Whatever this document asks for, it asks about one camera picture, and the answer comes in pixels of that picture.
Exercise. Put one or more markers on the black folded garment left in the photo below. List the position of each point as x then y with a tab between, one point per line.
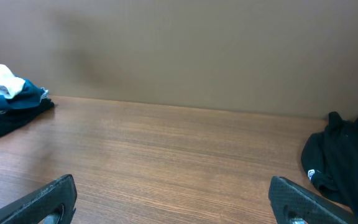
15	119

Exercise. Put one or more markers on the black t-shirt with logo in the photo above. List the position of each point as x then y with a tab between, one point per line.
330	160

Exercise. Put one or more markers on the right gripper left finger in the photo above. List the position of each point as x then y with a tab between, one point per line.
52	203

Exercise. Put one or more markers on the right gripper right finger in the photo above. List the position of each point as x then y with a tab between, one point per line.
292	203

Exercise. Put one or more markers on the white t-shirt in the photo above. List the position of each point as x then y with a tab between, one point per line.
10	85

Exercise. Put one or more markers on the blue polo shirt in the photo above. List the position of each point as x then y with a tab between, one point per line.
29	97

